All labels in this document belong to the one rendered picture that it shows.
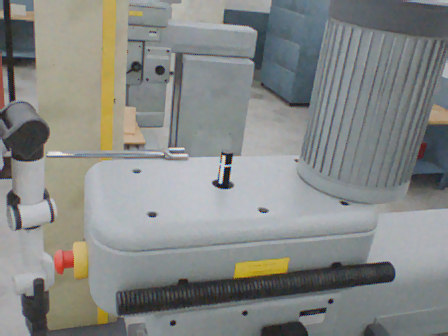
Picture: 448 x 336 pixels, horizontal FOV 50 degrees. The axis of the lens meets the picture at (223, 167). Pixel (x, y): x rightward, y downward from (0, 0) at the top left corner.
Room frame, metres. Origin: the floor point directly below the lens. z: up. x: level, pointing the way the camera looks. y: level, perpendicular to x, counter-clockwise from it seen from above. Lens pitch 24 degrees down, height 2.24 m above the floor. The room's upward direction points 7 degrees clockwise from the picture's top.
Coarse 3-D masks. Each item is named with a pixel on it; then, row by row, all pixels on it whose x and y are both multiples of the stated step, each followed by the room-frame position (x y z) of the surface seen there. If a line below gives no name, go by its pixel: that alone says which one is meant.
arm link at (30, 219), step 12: (36, 204) 1.25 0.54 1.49; (24, 216) 1.20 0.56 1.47; (36, 216) 1.22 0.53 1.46; (48, 216) 1.24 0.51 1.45; (24, 228) 1.21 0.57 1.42; (36, 228) 1.25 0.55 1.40; (24, 240) 1.23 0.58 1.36; (36, 240) 1.24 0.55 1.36; (24, 252) 1.23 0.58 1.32; (36, 252) 1.24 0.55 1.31
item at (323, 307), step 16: (240, 304) 0.62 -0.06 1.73; (256, 304) 0.63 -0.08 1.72; (272, 304) 0.64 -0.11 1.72; (288, 304) 0.65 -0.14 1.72; (304, 304) 0.66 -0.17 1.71; (320, 304) 0.67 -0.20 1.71; (336, 304) 0.68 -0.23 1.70; (144, 320) 0.64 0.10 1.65; (160, 320) 0.57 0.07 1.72; (176, 320) 0.58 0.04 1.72; (192, 320) 0.59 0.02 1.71; (208, 320) 0.60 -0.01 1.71; (224, 320) 0.61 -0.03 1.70; (240, 320) 0.62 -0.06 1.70; (256, 320) 0.63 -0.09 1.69; (272, 320) 0.64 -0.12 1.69; (288, 320) 0.65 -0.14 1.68; (304, 320) 0.66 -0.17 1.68; (320, 320) 0.67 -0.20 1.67
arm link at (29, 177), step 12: (12, 168) 1.24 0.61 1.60; (24, 168) 1.22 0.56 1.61; (36, 168) 1.24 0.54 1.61; (12, 180) 1.25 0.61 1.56; (24, 180) 1.22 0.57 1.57; (36, 180) 1.24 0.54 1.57; (12, 192) 1.24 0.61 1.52; (24, 192) 1.23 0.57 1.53; (36, 192) 1.24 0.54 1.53; (12, 204) 1.21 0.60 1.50; (24, 204) 1.23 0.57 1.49; (48, 204) 1.26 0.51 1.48; (12, 216) 1.19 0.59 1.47; (12, 228) 1.19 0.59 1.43
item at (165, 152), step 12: (48, 156) 0.73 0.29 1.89; (60, 156) 0.74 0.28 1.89; (72, 156) 0.74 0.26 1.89; (84, 156) 0.75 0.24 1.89; (96, 156) 0.76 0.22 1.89; (108, 156) 0.76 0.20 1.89; (120, 156) 0.77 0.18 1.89; (132, 156) 0.78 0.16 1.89; (144, 156) 0.79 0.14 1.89; (156, 156) 0.79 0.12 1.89; (168, 156) 0.79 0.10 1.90; (180, 156) 0.80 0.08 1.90
